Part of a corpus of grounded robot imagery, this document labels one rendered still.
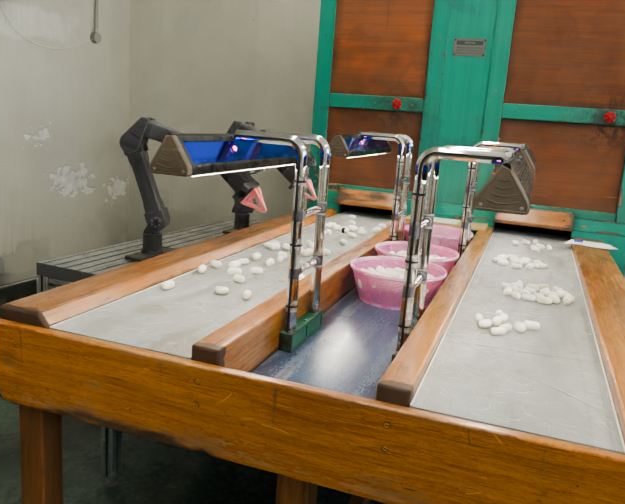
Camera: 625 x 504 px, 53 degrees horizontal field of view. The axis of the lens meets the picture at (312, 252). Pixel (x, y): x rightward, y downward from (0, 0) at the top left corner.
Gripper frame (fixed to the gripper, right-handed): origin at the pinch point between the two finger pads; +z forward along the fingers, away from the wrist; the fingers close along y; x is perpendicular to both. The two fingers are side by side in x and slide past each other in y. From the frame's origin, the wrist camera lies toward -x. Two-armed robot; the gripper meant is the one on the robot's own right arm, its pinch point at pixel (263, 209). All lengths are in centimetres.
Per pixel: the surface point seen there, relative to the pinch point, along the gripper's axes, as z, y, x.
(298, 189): 18, -66, -36
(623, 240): 95, 87, -69
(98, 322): 11, -87, 6
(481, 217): 51, 87, -35
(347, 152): 5.3, 8.9, -30.6
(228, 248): 4.4, -18.5, 9.2
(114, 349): 19, -96, -1
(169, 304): 15, -70, 2
